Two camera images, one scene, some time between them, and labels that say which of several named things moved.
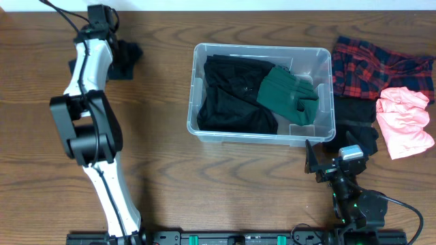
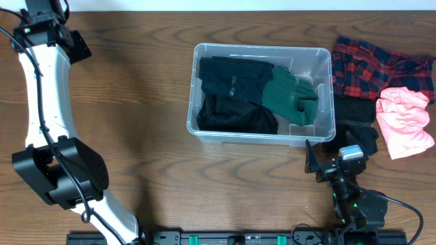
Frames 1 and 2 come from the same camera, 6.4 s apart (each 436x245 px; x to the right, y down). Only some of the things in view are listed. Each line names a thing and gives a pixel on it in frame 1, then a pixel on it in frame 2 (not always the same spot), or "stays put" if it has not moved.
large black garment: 229,100 stays put
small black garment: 126,53 to 247,79
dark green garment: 294,96 stays put
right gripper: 326,171 stays put
